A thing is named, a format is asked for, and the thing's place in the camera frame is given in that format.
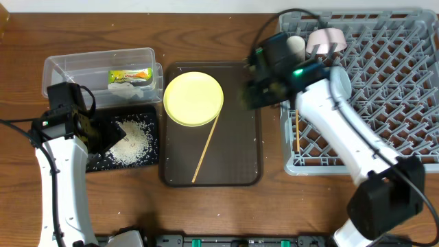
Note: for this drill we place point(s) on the yellow plate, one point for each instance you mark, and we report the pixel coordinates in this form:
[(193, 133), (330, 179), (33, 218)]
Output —
[(193, 99)]

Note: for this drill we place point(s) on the rice food waste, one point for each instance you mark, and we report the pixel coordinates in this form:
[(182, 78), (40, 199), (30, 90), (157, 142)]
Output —
[(135, 147)]

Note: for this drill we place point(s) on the black plastic bin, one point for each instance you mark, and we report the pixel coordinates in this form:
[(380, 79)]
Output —
[(145, 114)]

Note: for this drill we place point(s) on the dark brown serving tray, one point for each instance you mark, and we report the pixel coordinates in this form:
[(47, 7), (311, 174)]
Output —
[(234, 156)]

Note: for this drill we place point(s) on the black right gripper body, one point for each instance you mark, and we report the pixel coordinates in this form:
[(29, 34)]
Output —
[(257, 90)]

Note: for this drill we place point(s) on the pale green cup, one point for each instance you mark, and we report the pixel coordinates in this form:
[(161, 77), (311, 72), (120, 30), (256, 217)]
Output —
[(297, 45)]

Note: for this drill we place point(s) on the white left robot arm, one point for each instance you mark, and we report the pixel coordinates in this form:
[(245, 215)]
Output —
[(66, 219)]

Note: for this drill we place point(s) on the light blue bowl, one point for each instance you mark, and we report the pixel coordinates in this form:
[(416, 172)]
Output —
[(340, 83)]

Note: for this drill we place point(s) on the pink bowl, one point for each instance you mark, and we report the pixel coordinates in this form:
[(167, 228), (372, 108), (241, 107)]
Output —
[(323, 39)]

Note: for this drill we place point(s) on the green snack wrapper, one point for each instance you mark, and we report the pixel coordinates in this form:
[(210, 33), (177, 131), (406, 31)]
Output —
[(131, 76)]

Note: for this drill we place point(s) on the clear plastic bin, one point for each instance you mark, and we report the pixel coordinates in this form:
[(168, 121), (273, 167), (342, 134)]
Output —
[(91, 70)]

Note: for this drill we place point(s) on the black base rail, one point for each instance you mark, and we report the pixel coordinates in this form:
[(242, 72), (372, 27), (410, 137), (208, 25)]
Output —
[(191, 241)]

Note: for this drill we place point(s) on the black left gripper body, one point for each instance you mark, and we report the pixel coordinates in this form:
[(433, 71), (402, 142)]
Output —
[(103, 134)]

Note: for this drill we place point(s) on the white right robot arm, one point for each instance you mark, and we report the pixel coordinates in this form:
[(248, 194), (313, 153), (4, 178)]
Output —
[(390, 188)]

